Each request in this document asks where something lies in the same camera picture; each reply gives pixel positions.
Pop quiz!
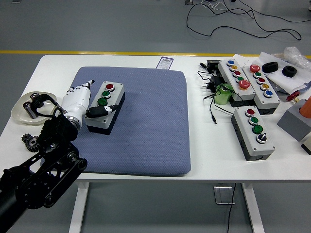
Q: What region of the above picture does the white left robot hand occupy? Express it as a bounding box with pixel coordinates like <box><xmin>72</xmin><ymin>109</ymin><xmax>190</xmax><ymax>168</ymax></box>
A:
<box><xmin>59</xmin><ymin>79</ymin><xmax>120</xmax><ymax>122</ymax></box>

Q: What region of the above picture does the grey four-control button box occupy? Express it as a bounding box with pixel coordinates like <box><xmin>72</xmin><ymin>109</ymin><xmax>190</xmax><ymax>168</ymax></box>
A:
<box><xmin>230</xmin><ymin>106</ymin><xmax>276</xmax><ymax>162</ymax></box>
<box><xmin>84</xmin><ymin>81</ymin><xmax>126</xmax><ymax>135</ymax></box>

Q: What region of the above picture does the grey five-button box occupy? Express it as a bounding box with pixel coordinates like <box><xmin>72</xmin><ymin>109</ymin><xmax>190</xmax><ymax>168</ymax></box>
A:
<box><xmin>217</xmin><ymin>59</ymin><xmax>256</xmax><ymax>107</ymax></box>
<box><xmin>242</xmin><ymin>64</ymin><xmax>281</xmax><ymax>115</ymax></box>

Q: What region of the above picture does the white shallow dish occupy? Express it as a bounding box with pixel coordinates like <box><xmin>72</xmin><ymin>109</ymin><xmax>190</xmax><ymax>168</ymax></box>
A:
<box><xmin>11</xmin><ymin>91</ymin><xmax>59</xmax><ymax>126</ymax></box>

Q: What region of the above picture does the black metal gear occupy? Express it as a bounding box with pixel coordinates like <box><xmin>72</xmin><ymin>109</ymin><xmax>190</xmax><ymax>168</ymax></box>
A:
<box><xmin>21</xmin><ymin>133</ymin><xmax>39</xmax><ymax>153</ymax></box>

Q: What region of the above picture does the blue-grey woven mat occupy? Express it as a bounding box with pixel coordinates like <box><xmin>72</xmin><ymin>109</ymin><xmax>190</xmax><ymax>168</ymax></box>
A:
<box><xmin>41</xmin><ymin>66</ymin><xmax>192</xmax><ymax>177</ymax></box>

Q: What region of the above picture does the purple and white label card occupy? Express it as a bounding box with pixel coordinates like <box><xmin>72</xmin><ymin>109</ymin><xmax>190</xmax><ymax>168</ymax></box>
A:
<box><xmin>156</xmin><ymin>56</ymin><xmax>175</xmax><ymax>71</ymax></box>

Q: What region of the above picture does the white table leg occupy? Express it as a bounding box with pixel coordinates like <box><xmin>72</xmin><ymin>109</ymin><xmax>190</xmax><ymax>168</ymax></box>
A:
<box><xmin>69</xmin><ymin>181</ymin><xmax>90</xmax><ymax>233</ymax></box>
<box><xmin>242</xmin><ymin>182</ymin><xmax>265</xmax><ymax>233</ymax></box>

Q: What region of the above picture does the black power adapter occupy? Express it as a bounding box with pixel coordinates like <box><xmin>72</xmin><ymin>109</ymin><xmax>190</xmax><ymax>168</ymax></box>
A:
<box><xmin>201</xmin><ymin>75</ymin><xmax>225</xmax><ymax>93</ymax></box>

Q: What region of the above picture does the small black device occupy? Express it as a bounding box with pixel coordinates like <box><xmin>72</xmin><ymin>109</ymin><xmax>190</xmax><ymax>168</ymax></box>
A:
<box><xmin>199</xmin><ymin>60</ymin><xmax>224</xmax><ymax>73</ymax></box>

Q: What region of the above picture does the green tape roll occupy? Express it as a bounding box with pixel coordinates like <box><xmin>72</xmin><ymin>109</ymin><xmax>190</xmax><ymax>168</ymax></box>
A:
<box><xmin>213</xmin><ymin>83</ymin><xmax>234</xmax><ymax>106</ymax></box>

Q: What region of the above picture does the white paper sheet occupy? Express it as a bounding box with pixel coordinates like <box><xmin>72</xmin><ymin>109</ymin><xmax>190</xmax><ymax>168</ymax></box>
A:
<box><xmin>232</xmin><ymin>53</ymin><xmax>262</xmax><ymax>67</ymax></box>

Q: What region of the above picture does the white foam sheet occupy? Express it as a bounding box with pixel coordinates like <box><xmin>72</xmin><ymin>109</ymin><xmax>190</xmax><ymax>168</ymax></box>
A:
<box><xmin>258</xmin><ymin>51</ymin><xmax>311</xmax><ymax>95</ymax></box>

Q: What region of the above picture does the red knob part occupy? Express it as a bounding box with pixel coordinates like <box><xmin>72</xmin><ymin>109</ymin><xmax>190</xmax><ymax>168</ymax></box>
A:
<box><xmin>286</xmin><ymin>91</ymin><xmax>302</xmax><ymax>104</ymax></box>

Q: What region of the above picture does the grey block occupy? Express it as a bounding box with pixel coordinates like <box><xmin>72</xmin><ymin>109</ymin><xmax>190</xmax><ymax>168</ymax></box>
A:
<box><xmin>276</xmin><ymin>99</ymin><xmax>311</xmax><ymax>142</ymax></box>

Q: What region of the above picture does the clear bubble wrap bag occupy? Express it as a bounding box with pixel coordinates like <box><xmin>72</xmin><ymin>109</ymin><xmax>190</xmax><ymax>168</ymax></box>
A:
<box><xmin>283</xmin><ymin>46</ymin><xmax>311</xmax><ymax>70</ymax></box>

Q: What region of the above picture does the orange cylinder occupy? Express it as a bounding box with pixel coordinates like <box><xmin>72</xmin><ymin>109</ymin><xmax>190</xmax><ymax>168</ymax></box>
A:
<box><xmin>298</xmin><ymin>96</ymin><xmax>311</xmax><ymax>117</ymax></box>

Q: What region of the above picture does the white box with black edge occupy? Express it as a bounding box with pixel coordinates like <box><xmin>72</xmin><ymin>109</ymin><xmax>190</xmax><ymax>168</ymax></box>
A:
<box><xmin>300</xmin><ymin>132</ymin><xmax>311</xmax><ymax>156</ymax></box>

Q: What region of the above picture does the black floor cable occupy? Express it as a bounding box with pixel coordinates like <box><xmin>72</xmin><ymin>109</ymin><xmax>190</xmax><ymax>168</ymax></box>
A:
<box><xmin>186</xmin><ymin>0</ymin><xmax>302</xmax><ymax>41</ymax></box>

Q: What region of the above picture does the black adapter cord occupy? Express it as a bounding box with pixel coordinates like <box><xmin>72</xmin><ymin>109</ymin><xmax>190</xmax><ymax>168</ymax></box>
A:
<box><xmin>197</xmin><ymin>70</ymin><xmax>243</xmax><ymax>126</ymax></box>

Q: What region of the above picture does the black foam ring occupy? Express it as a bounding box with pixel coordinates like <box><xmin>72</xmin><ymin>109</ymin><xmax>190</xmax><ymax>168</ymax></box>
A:
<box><xmin>281</xmin><ymin>66</ymin><xmax>298</xmax><ymax>78</ymax></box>
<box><xmin>261</xmin><ymin>62</ymin><xmax>279</xmax><ymax>73</ymax></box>

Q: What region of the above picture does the black hanging cable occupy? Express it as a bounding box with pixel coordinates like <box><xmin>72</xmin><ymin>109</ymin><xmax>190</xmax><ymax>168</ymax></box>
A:
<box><xmin>227</xmin><ymin>182</ymin><xmax>237</xmax><ymax>233</ymax></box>

